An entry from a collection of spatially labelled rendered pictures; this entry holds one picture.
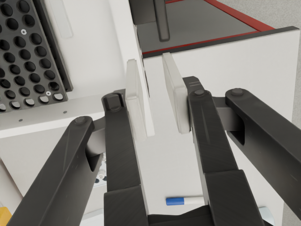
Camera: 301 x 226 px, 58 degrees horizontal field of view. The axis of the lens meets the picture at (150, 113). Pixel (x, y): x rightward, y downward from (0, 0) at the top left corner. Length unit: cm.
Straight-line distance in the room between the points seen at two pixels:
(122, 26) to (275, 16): 113
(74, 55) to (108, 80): 6
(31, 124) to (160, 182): 33
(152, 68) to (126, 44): 19
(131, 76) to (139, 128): 4
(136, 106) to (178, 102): 2
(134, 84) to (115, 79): 23
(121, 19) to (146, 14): 3
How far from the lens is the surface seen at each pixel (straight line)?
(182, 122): 16
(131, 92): 15
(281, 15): 138
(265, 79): 53
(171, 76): 17
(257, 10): 132
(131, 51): 29
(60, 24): 37
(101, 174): 53
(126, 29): 28
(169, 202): 64
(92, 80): 40
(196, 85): 17
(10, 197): 68
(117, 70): 39
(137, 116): 15
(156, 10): 29
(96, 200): 65
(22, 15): 33
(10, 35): 34
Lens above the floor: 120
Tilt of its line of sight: 61 degrees down
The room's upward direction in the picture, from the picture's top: 174 degrees clockwise
